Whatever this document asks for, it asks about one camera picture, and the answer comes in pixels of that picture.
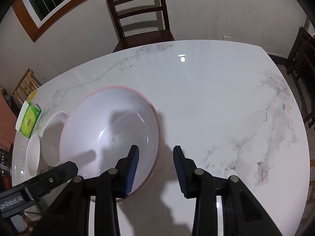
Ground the dark wooden side chair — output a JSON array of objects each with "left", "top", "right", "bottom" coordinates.
[{"left": 285, "top": 26, "right": 315, "bottom": 129}]

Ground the wooden framed window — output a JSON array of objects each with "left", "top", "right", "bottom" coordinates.
[{"left": 12, "top": 0, "right": 119, "bottom": 43}]

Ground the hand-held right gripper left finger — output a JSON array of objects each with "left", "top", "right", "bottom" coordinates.
[{"left": 43, "top": 145, "right": 139, "bottom": 236}]

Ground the green tissue pack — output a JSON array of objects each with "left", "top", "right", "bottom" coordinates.
[{"left": 15, "top": 100, "right": 42, "bottom": 139}]

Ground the white ribbed bowl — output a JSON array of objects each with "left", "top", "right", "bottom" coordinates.
[{"left": 26, "top": 133, "right": 42, "bottom": 177}]

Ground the bamboo chair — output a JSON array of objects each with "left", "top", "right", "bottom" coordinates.
[{"left": 13, "top": 68, "right": 41, "bottom": 101}]

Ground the dark wooden slatted chair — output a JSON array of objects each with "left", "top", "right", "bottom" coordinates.
[{"left": 104, "top": 0, "right": 176, "bottom": 53}]

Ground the pink bowl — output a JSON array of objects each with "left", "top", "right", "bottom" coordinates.
[{"left": 60, "top": 86, "right": 162, "bottom": 203}]

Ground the dark carved wooden chair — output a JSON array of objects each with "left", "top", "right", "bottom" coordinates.
[{"left": 0, "top": 143, "right": 14, "bottom": 190}]

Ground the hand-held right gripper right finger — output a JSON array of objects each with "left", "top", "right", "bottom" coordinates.
[{"left": 173, "top": 146, "right": 283, "bottom": 236}]

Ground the white bowl with blue print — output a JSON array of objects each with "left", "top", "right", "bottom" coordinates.
[{"left": 41, "top": 111, "right": 70, "bottom": 168}]

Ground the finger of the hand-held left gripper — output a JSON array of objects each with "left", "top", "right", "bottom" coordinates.
[{"left": 23, "top": 161, "right": 79, "bottom": 199}]

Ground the pink cloth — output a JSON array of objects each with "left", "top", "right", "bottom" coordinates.
[{"left": 0, "top": 95, "right": 18, "bottom": 148}]

